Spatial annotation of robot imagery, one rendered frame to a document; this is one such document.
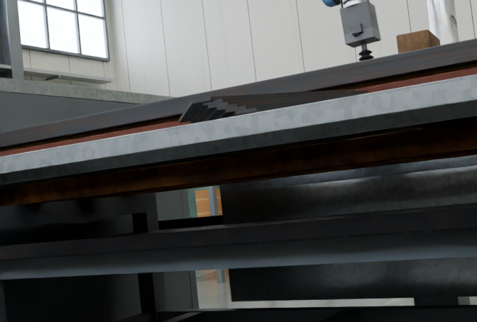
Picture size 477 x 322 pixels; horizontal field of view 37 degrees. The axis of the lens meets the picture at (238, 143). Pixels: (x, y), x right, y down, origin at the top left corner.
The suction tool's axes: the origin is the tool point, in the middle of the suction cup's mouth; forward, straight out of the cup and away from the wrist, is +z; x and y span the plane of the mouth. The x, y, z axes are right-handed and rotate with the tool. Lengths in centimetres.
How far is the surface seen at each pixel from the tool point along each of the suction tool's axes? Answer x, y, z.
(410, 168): 8.5, 4.4, 31.9
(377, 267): 10, -10, 58
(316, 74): -71, 13, 17
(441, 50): -71, 36, 19
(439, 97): -103, 41, 31
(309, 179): 8.9, -26.8, 29.6
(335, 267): 10, -24, 57
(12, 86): -42, -93, -10
